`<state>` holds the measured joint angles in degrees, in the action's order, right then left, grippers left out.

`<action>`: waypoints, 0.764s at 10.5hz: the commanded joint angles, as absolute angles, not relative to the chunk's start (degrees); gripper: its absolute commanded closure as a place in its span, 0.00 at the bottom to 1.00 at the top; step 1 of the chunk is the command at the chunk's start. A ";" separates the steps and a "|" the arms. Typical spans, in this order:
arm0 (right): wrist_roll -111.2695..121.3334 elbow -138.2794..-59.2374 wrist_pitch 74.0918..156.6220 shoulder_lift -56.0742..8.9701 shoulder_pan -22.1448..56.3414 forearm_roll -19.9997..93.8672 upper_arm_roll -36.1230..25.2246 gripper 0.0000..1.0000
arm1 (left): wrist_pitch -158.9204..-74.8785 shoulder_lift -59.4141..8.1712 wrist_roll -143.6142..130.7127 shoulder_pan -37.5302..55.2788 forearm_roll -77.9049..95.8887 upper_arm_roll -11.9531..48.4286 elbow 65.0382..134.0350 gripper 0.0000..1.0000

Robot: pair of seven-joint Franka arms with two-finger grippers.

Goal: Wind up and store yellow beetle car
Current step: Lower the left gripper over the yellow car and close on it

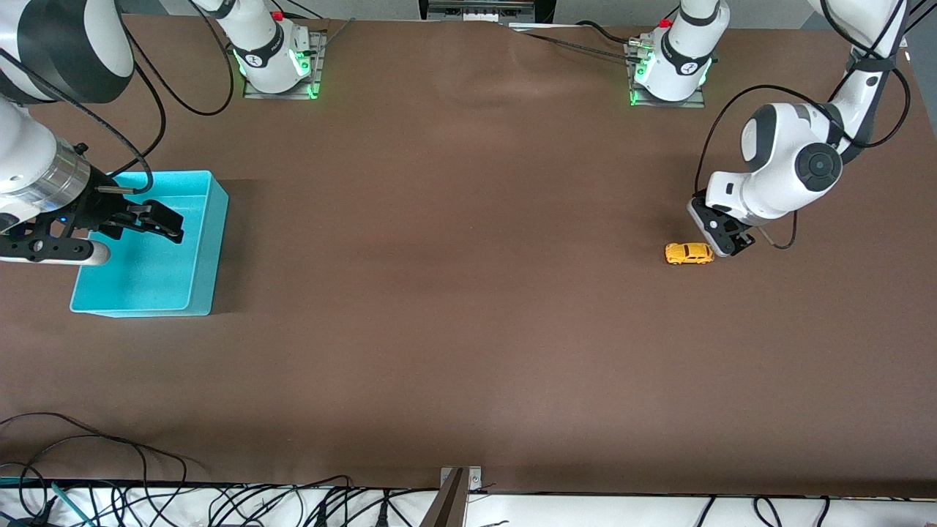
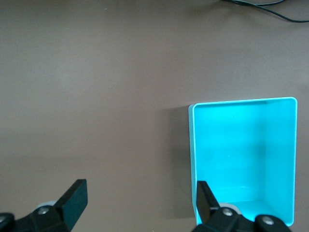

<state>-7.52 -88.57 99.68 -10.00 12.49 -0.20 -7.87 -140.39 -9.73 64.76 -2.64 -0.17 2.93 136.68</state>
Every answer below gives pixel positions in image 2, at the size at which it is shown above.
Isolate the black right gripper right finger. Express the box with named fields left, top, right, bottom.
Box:
left=193, top=180, right=292, bottom=232

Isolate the turquoise plastic bin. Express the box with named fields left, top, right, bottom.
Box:
left=188, top=97, right=298, bottom=227

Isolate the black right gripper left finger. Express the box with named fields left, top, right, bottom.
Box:
left=0, top=179, right=88, bottom=232

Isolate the thin black cable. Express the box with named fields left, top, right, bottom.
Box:
left=221, top=0, right=309, bottom=23
left=251, top=0, right=284, bottom=6

